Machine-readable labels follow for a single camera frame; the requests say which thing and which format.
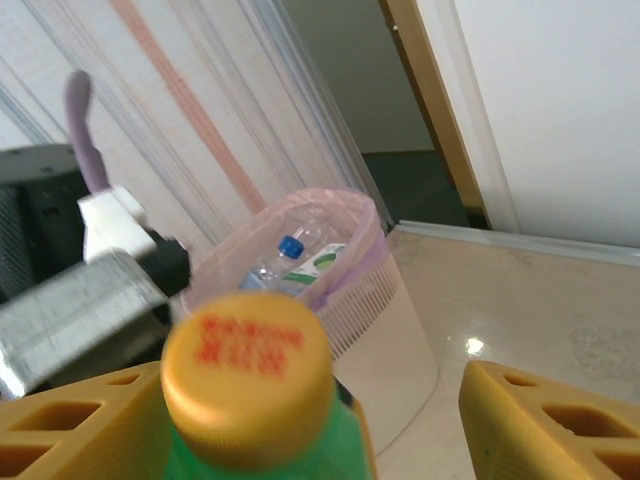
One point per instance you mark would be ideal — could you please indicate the beige plastic bin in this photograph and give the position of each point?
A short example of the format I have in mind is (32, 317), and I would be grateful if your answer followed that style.
(390, 350)

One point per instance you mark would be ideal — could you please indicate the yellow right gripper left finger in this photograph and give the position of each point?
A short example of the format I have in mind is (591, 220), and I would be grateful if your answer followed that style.
(75, 435)

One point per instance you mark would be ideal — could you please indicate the wooden door frame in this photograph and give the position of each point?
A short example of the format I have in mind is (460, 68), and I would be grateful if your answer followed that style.
(430, 100)

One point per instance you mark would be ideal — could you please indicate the clear bottle green leaf label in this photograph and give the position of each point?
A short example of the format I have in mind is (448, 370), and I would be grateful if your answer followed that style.
(320, 265)

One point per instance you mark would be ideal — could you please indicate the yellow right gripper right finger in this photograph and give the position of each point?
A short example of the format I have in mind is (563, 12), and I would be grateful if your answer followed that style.
(500, 430)

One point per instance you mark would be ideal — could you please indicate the clear bottle blue cap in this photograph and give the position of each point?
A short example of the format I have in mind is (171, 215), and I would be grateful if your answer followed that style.
(291, 247)

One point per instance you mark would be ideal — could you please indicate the aluminium rear frame rail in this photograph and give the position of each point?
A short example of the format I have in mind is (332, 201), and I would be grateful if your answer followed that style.
(525, 245)

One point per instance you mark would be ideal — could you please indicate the green plastic bottle yellow cap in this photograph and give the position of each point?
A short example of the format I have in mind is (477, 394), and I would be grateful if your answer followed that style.
(250, 360)

